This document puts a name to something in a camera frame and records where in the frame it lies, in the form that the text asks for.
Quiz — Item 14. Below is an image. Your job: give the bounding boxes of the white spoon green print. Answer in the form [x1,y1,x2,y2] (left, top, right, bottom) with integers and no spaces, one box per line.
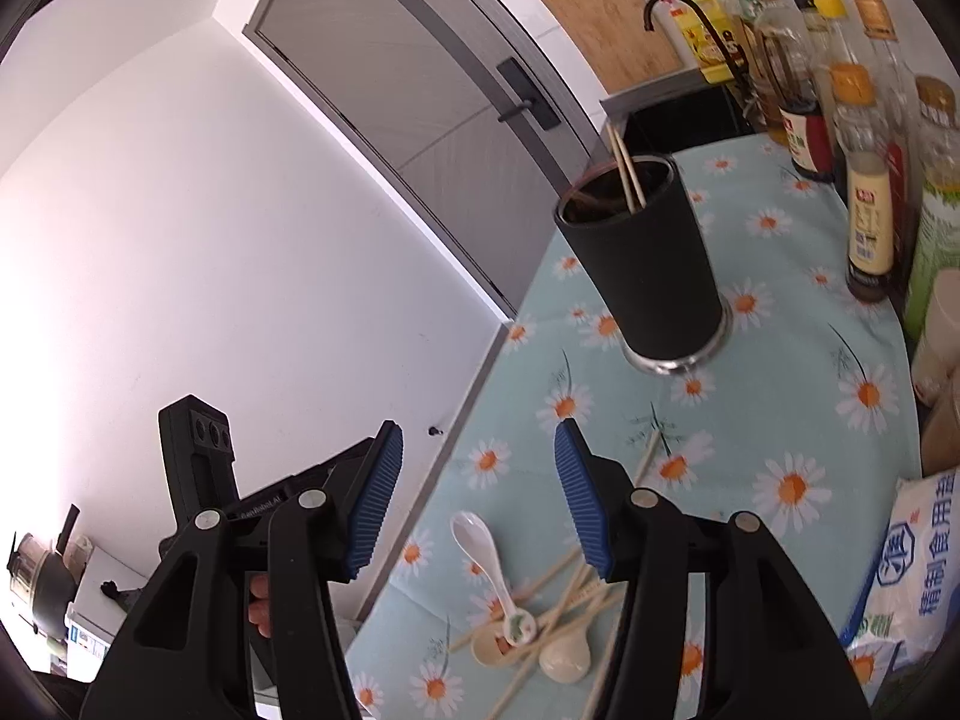
[448,511,537,646]

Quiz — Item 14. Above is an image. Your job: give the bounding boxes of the yellow oil bottle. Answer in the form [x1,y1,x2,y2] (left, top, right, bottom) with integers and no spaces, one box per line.
[671,0,740,85]

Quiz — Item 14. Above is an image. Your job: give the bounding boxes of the beige container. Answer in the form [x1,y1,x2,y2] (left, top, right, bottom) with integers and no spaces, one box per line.
[919,390,960,475]

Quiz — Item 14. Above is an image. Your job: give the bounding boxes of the black sink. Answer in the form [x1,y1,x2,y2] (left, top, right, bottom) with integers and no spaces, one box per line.
[600,67,766,162]

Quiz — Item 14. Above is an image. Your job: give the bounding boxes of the light wooden chopstick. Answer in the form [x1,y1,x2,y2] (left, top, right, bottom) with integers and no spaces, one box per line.
[613,127,647,209]
[606,124,640,212]

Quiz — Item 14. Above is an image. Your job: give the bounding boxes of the wooden cutting board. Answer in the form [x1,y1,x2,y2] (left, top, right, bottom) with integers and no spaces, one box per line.
[540,0,685,91]

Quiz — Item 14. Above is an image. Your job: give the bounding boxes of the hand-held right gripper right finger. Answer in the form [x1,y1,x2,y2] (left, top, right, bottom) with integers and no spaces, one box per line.
[553,420,875,720]

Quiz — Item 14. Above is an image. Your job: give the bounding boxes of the stack of paper cups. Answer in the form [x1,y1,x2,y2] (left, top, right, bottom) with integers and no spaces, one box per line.
[910,265,960,407]

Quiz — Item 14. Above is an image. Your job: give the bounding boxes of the black door lock handle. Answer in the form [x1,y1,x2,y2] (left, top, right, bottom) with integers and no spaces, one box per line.
[495,56,560,130]

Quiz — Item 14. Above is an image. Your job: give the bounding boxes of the white salt bag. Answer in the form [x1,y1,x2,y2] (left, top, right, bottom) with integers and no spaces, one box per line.
[844,465,960,702]

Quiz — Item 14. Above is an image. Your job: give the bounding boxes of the beige spoon bear print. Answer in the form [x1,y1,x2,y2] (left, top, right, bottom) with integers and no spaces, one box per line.
[469,619,520,668]

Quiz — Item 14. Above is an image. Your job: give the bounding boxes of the green bottle gold cap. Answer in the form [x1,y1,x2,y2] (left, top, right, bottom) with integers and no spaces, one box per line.
[902,75,960,342]

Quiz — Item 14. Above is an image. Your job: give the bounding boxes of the person's left hand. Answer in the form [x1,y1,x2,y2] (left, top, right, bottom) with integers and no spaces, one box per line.
[247,574,275,640]

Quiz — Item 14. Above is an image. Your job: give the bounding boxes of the wooden brush spatula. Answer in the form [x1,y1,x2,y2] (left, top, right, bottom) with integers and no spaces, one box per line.
[850,0,925,188]

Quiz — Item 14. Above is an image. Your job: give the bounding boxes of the white cabinet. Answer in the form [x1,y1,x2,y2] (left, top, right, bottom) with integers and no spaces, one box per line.
[64,562,151,665]

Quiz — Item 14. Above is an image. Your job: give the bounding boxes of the yellow cap bottle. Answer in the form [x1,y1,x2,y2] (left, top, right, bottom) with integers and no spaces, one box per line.
[814,0,863,128]

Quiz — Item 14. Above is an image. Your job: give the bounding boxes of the black cap sauce bottle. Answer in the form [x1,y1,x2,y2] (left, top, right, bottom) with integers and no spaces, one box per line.
[778,0,839,182]

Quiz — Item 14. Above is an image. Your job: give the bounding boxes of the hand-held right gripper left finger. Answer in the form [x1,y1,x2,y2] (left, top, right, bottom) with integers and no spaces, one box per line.
[79,420,406,720]

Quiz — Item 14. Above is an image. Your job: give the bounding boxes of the plain beige spoon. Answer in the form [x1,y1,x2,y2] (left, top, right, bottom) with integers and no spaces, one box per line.
[538,577,601,685]

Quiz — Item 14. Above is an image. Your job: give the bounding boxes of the pile of chopsticks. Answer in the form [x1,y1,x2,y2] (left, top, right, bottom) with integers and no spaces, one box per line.
[450,431,662,720]

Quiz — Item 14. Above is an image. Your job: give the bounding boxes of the daisy print tablecloth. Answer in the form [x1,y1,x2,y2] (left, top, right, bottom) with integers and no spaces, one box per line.
[349,136,927,720]

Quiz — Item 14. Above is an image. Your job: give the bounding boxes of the grey door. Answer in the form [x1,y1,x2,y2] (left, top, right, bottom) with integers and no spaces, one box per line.
[241,0,623,320]

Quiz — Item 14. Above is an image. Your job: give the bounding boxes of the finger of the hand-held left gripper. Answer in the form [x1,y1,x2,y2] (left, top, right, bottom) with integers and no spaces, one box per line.
[289,439,382,497]

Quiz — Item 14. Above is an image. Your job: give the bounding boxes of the black curved faucet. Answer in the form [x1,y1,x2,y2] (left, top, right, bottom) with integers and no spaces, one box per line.
[643,0,755,102]

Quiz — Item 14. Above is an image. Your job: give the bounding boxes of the clear bottle amber cap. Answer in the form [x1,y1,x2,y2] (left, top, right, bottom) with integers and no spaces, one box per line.
[750,0,797,147]

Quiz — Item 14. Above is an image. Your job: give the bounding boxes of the black cylindrical utensil holder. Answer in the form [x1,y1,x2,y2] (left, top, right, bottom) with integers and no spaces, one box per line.
[553,152,732,376]

